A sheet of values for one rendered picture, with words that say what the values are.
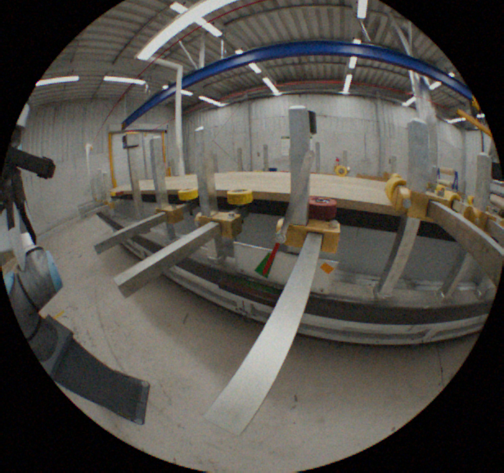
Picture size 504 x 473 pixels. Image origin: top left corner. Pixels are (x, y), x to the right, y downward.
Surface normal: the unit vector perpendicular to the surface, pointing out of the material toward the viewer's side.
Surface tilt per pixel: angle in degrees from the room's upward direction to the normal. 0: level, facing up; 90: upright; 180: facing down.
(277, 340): 0
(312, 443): 0
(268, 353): 0
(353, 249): 90
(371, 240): 90
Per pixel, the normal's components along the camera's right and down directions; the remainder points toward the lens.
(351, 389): -0.04, -0.93
